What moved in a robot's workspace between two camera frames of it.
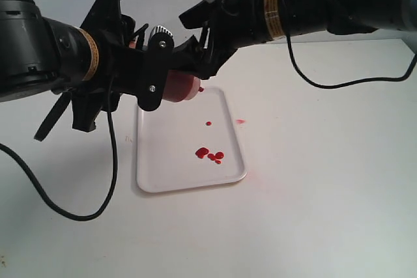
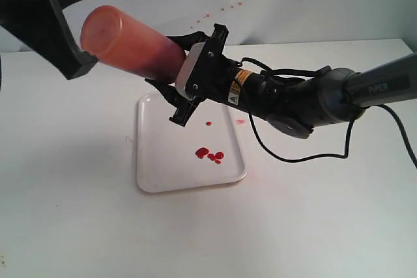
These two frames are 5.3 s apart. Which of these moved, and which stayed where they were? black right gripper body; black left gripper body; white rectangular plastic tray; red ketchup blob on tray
Moved: black right gripper body; black left gripper body
Stayed: white rectangular plastic tray; red ketchup blob on tray
